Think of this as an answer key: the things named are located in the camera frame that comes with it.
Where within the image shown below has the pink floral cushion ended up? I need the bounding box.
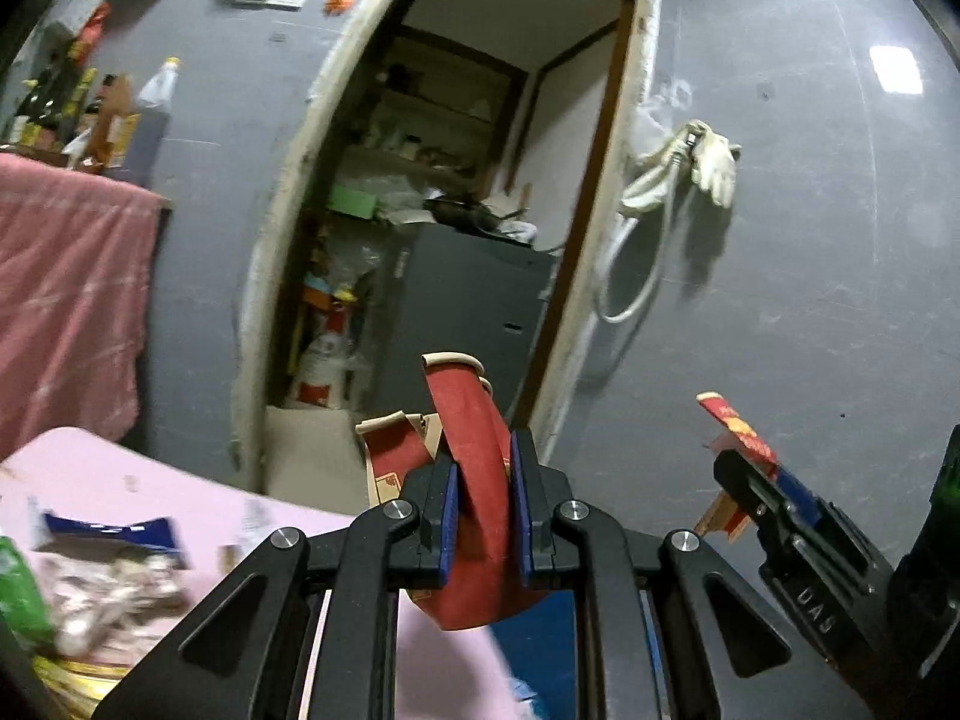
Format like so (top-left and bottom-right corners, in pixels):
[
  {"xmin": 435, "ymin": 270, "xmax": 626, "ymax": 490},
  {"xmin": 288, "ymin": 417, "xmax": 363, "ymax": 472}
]
[{"xmin": 0, "ymin": 427, "xmax": 518, "ymax": 720}]

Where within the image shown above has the brown and yellow carton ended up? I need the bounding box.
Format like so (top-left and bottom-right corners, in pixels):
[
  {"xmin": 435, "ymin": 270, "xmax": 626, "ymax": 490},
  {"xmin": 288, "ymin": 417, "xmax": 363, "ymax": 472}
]
[{"xmin": 91, "ymin": 75, "xmax": 142, "ymax": 170}]

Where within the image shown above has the dark grey cabinet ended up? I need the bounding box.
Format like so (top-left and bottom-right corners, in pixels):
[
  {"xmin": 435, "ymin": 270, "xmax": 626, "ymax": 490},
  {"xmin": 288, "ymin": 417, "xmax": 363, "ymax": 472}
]
[{"xmin": 370, "ymin": 223, "xmax": 560, "ymax": 430}]

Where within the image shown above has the white sack with red print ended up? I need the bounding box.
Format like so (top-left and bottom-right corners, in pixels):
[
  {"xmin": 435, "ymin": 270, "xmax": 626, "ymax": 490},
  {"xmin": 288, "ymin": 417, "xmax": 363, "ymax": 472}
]
[{"xmin": 289, "ymin": 330, "xmax": 355, "ymax": 410}]

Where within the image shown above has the wooden shelf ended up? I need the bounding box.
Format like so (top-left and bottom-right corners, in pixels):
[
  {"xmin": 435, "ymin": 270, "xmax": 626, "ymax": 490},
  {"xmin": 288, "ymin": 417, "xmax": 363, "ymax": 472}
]
[{"xmin": 373, "ymin": 21, "xmax": 527, "ymax": 197}]

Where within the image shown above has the white hose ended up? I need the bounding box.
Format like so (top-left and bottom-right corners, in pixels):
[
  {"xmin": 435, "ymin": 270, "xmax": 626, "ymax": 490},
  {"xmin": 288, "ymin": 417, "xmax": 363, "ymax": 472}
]
[{"xmin": 595, "ymin": 127, "xmax": 703, "ymax": 325}]

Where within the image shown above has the red and blue wrapper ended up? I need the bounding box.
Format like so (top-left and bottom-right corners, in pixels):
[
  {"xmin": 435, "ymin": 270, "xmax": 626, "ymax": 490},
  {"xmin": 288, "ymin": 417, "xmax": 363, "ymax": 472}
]
[{"xmin": 694, "ymin": 392, "xmax": 822, "ymax": 542}]

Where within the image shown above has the pink plaid blanket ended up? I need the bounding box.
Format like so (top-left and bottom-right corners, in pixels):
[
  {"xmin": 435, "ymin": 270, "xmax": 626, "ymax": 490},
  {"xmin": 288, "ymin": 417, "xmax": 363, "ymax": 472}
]
[{"xmin": 0, "ymin": 153, "xmax": 174, "ymax": 460}]

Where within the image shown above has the green snack packet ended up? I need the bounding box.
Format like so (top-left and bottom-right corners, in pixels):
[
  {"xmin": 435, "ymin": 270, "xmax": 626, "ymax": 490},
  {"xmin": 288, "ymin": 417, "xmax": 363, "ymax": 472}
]
[{"xmin": 0, "ymin": 536, "xmax": 55, "ymax": 650}]

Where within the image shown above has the pale wrapper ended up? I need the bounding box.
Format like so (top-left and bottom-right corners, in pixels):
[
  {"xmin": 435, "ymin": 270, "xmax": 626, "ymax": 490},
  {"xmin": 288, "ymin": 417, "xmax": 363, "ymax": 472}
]
[{"xmin": 36, "ymin": 551, "xmax": 190, "ymax": 662}]

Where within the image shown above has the red packet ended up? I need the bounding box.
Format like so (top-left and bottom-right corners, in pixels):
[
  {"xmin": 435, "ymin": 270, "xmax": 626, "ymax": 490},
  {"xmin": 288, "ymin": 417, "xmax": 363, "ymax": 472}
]
[{"xmin": 71, "ymin": 4, "xmax": 112, "ymax": 61}]

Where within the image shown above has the yellow snack packet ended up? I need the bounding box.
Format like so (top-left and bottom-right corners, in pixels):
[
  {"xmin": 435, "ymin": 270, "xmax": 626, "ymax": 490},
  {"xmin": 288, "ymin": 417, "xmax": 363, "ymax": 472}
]
[{"xmin": 31, "ymin": 655, "xmax": 137, "ymax": 720}]

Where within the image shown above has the green box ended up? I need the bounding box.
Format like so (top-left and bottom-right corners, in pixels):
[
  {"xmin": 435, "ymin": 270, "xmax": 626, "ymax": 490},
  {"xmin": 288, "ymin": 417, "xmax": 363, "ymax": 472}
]
[{"xmin": 327, "ymin": 183, "xmax": 380, "ymax": 219}]

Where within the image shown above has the yellow label bottle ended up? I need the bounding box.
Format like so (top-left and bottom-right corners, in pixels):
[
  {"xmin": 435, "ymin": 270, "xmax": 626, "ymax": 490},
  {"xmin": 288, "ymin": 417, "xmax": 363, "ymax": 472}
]
[{"xmin": 71, "ymin": 67, "xmax": 102, "ymax": 155}]

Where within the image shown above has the blue snack packet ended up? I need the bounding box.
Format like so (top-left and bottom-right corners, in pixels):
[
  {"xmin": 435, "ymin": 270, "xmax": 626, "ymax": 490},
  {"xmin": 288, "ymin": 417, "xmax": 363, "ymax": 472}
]
[{"xmin": 34, "ymin": 513, "xmax": 182, "ymax": 572}]

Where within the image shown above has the white door frame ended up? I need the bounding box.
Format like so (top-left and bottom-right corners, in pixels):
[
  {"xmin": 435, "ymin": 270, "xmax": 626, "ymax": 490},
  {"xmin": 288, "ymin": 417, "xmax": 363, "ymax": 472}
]
[{"xmin": 231, "ymin": 0, "xmax": 662, "ymax": 497}]

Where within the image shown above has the white work glove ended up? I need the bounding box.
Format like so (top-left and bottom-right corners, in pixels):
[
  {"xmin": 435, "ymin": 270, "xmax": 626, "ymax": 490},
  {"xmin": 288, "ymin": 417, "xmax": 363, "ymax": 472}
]
[{"xmin": 688, "ymin": 120, "xmax": 744, "ymax": 209}]

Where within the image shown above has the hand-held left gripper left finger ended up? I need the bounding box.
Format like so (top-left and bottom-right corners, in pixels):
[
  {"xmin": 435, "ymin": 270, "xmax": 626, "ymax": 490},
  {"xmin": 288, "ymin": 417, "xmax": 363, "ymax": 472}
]
[{"xmin": 90, "ymin": 461, "xmax": 460, "ymax": 720}]

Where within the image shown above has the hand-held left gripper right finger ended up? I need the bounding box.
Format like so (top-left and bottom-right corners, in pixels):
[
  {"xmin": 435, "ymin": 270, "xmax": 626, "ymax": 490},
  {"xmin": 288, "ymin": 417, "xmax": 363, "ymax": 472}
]
[{"xmin": 510, "ymin": 429, "xmax": 875, "ymax": 720}]

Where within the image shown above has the black frying pan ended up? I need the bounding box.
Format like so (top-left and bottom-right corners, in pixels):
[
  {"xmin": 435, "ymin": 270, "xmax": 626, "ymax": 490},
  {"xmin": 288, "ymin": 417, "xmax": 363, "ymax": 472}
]
[{"xmin": 422, "ymin": 193, "xmax": 527, "ymax": 238}]

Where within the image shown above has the large dark oil bottle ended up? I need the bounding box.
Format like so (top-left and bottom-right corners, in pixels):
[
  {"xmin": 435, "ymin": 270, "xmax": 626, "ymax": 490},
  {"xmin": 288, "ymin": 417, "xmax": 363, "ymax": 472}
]
[{"xmin": 122, "ymin": 56, "xmax": 182, "ymax": 185}]

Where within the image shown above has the blue plastic bag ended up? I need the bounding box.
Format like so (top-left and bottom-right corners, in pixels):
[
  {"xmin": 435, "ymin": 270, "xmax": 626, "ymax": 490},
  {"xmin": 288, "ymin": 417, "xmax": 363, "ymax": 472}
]
[{"xmin": 491, "ymin": 589, "xmax": 593, "ymax": 720}]

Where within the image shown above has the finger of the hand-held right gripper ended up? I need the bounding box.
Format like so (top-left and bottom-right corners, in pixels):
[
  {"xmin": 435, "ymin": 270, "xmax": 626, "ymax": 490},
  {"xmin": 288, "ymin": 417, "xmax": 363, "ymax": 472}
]
[
  {"xmin": 712, "ymin": 448, "xmax": 917, "ymax": 685},
  {"xmin": 816, "ymin": 499, "xmax": 897, "ymax": 587}
]

